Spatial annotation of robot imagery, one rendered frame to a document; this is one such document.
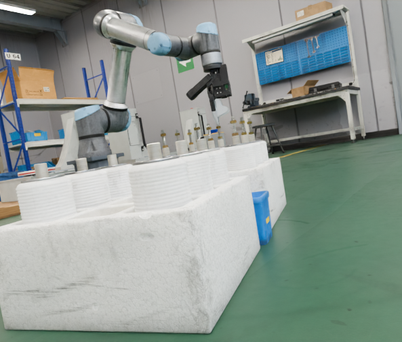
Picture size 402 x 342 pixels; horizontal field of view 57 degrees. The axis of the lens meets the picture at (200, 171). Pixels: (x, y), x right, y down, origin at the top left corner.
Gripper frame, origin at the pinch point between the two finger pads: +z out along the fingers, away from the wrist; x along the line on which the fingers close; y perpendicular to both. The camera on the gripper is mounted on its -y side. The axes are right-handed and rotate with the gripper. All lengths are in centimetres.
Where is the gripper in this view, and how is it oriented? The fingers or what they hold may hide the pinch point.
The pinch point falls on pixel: (215, 121)
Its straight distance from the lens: 138.9
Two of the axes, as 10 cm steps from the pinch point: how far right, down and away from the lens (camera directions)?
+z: 1.6, 9.8, 0.6
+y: 9.7, -1.5, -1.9
